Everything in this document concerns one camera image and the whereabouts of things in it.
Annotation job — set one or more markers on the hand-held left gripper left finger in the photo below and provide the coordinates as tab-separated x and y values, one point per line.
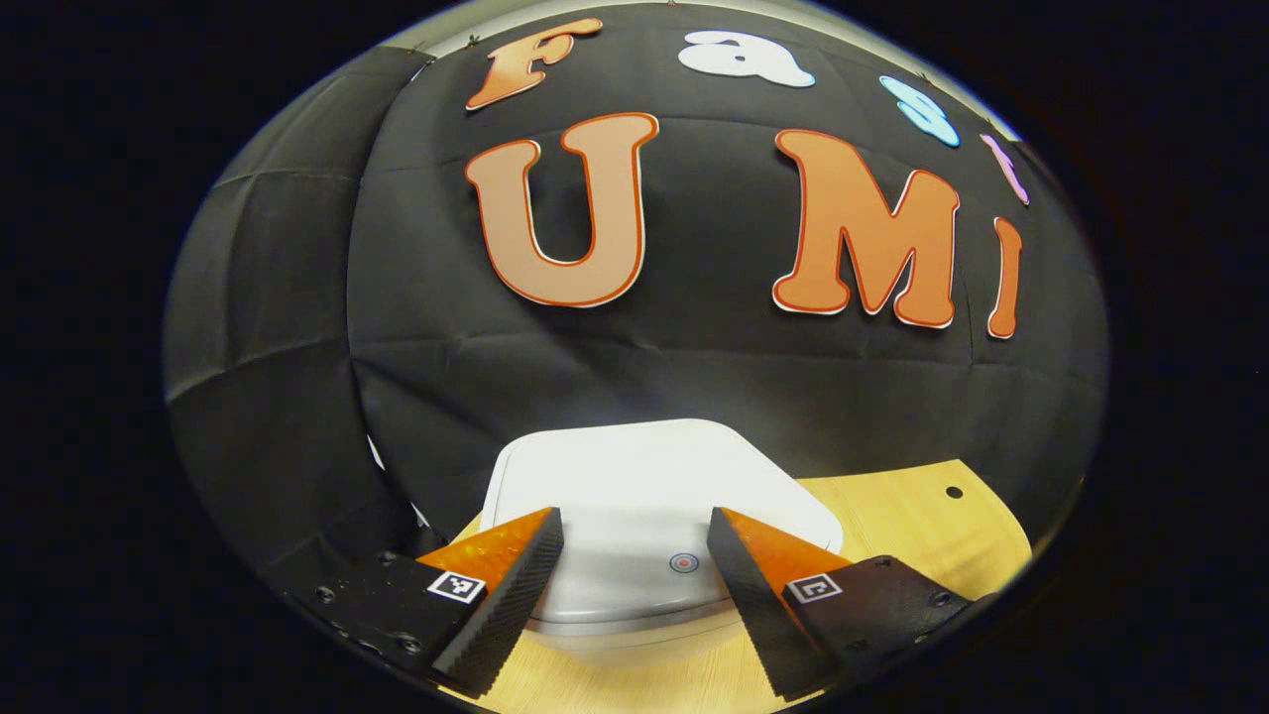
511	605

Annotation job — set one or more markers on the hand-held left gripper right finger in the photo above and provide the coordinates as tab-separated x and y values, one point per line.
753	605

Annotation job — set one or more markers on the white desktop garbage bin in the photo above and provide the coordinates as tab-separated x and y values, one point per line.
634	476

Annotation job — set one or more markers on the wooden desktop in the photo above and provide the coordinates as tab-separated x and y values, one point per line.
922	535

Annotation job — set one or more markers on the black backdrop cloth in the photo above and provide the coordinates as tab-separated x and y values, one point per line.
694	367

